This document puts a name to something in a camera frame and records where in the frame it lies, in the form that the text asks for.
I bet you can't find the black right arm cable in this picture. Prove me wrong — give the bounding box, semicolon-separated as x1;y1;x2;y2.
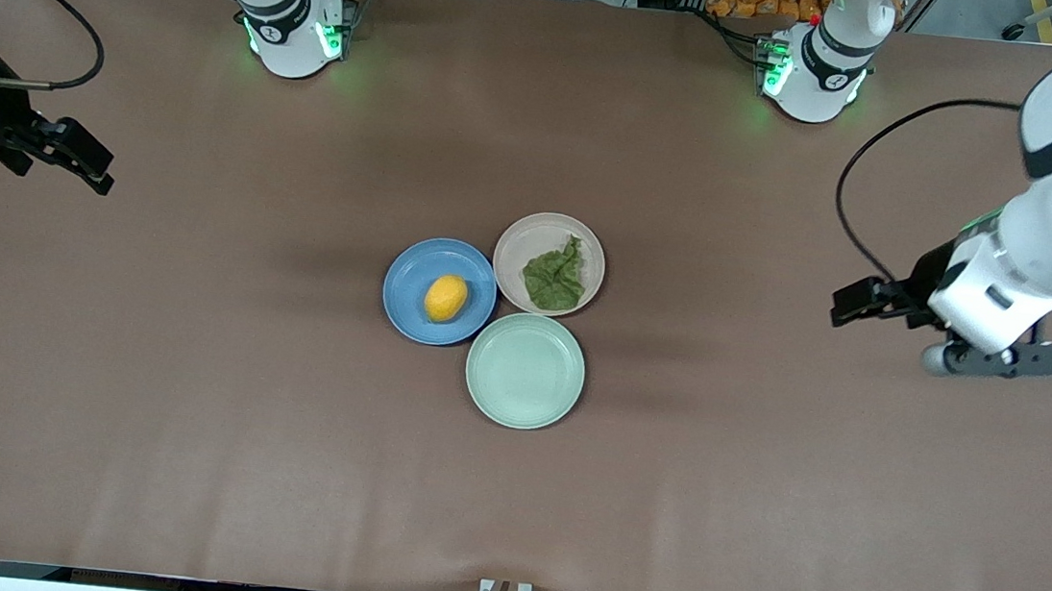
0;0;111;98

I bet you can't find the green lettuce leaf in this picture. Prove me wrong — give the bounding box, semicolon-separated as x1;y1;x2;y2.
519;230;591;315

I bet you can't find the blue plate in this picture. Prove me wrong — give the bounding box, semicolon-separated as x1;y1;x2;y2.
378;233;503;351

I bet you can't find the yellow lemon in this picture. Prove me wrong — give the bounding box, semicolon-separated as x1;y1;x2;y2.
422;273;472;327

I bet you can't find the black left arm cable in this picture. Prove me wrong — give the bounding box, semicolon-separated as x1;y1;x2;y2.
827;85;1028;297

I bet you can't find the beige plate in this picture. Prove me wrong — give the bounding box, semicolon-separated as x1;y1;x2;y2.
488;208;610;323

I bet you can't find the mint green plate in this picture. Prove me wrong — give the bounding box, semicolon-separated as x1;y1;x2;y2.
461;308;591;434

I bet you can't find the brown table cover mat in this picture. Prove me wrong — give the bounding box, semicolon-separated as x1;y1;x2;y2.
0;0;1052;591

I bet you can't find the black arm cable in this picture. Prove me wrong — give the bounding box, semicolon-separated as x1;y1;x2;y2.
827;85;1028;297
0;0;111;98

